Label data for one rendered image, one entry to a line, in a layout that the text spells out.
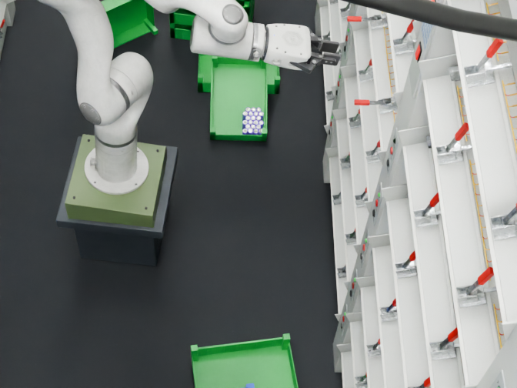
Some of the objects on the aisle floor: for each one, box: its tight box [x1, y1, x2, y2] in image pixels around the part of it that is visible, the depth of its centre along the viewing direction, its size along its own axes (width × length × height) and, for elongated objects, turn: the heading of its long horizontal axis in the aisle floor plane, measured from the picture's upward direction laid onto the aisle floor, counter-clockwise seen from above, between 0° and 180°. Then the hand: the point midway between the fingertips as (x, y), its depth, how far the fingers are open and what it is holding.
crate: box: [210, 55, 268, 141], centre depth 324 cm, size 30×20×8 cm
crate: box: [101, 0, 158, 49], centre depth 338 cm, size 8×30×20 cm, turn 123°
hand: (329, 52), depth 205 cm, fingers open, 3 cm apart
